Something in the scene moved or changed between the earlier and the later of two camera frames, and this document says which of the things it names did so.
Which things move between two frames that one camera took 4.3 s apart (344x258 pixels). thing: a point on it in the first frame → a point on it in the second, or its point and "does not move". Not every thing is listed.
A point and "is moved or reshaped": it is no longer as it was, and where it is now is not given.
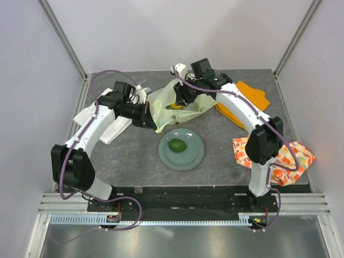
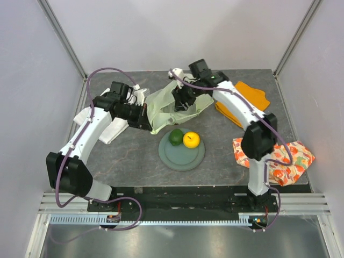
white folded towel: [119, 126] does not move
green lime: [177, 145] → [176, 137]
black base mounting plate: [183, 199] does not move
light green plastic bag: [158, 100] does not move
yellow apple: [174, 106] is moved or reshaped
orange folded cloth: [257, 97] does not move
